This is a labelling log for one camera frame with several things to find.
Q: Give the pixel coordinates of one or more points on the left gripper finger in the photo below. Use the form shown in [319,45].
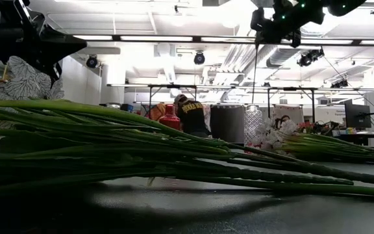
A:
[57,47]
[53,71]

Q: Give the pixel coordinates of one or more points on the small white blossom bunch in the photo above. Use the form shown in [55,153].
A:
[271,136]

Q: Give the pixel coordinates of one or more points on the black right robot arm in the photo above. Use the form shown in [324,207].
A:
[346,6]

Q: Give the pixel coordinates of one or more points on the clear slim glass vase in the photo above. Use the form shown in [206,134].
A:
[253,125]

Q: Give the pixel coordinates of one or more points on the orange background flowers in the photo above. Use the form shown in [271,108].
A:
[305,126]

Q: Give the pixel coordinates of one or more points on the red glass vase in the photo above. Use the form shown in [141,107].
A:
[170,122]

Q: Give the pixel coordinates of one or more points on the round black ceiling spotlight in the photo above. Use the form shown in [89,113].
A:
[92,61]
[199,58]

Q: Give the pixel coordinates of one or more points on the white draped board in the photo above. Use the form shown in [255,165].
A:
[294,112]

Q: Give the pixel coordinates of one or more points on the person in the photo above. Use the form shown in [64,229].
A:
[284,119]
[191,117]

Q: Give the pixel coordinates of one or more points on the dark grey panel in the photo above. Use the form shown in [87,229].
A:
[227,123]

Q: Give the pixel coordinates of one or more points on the long ceiling light bar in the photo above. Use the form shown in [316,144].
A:
[156,38]

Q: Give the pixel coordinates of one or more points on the colourful patterned quilt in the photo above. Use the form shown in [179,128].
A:
[157,112]

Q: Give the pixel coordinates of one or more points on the black computer monitor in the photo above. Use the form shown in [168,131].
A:
[357,115]

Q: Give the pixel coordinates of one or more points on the colourful small desk object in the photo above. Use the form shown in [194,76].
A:
[351,131]

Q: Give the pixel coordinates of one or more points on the dark background desk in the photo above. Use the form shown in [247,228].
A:
[362,136]

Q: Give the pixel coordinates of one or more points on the black ceiling camera cluster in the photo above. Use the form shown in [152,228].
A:
[339,84]
[308,58]

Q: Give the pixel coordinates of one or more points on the black metal table frame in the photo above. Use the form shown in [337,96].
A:
[313,104]
[174,86]

